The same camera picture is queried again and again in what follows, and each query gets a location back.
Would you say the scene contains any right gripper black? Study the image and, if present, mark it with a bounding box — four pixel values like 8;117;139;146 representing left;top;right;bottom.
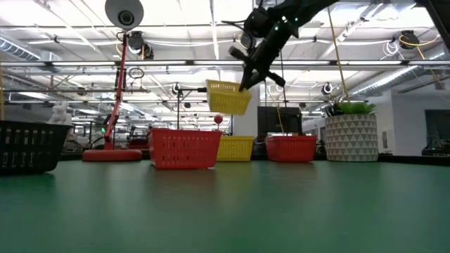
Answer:
228;20;297;93

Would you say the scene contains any yellow plastic basket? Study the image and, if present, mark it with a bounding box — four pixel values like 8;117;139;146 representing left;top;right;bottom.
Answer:
216;138;255;162
218;135;255;142
205;79;253;116

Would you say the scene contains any red plastic basket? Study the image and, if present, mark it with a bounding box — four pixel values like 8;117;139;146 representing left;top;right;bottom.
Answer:
147;128;223;171
265;138;317;163
264;135;318;142

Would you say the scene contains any black plastic basket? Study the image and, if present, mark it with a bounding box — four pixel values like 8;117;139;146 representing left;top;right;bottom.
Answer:
0;120;73;176

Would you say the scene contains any black rectangular panel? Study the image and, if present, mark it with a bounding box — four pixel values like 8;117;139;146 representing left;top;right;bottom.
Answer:
257;106;303;137

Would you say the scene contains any black light stand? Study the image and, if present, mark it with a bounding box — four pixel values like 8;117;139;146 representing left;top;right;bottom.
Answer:
172;82;208;131

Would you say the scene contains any succulent in patterned white pot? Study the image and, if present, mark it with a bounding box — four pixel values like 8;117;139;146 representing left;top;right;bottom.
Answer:
323;100;380;163

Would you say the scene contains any red desk lamp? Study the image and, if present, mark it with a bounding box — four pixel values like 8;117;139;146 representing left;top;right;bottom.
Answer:
82;0;145;163

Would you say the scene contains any white figurine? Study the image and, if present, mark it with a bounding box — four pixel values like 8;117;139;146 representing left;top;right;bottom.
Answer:
47;100;73;124

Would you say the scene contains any thin yellow cable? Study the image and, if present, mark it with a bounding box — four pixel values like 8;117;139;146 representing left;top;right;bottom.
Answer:
265;86;285;135

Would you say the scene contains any black aluminium table frame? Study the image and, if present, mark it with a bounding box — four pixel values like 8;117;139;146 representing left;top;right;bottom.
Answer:
58;0;450;167

